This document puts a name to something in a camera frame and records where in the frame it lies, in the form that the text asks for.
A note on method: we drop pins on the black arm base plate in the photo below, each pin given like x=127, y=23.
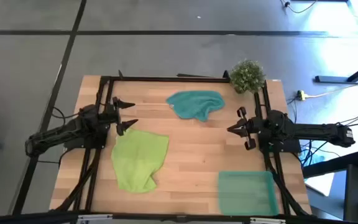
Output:
x=73, y=143
x=286, y=147

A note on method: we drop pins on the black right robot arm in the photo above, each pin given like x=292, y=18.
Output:
x=315, y=130

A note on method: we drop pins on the yellow power strip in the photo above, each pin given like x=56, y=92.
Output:
x=301, y=95

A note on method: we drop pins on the white paper sheet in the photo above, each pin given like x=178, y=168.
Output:
x=322, y=183

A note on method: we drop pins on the black aluminium table frame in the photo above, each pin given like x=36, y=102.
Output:
x=166, y=79

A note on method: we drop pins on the lime green microfiber towel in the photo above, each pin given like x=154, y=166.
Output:
x=138, y=158

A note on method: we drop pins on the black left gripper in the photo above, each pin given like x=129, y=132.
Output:
x=117, y=115

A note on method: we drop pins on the black desk leg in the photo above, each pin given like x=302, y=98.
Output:
x=331, y=79

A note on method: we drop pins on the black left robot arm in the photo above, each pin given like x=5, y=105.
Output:
x=57, y=133

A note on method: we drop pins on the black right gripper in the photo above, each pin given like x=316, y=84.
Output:
x=254, y=128

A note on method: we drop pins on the black desk beam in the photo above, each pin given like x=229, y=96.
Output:
x=331, y=165

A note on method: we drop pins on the small artificial potted plant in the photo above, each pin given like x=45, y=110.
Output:
x=247, y=76

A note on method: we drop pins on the green mesh basket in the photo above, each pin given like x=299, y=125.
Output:
x=247, y=194

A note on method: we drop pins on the teal microfiber towel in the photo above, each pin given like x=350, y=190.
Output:
x=194, y=104

